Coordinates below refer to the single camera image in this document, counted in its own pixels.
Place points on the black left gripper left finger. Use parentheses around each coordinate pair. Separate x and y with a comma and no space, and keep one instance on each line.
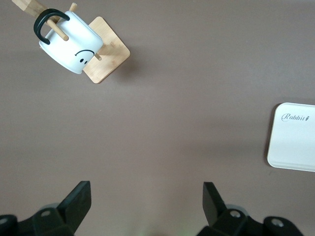
(71,211)

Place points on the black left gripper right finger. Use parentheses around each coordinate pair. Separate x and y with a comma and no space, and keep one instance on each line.
(216,211)

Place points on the white rabbit print tray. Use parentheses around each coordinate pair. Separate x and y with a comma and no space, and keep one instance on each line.
(292,142)

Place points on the brown table cover mat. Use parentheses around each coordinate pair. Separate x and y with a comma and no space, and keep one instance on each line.
(157,110)

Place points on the bamboo mug tree stand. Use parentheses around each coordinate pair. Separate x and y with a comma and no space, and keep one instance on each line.
(113,49)

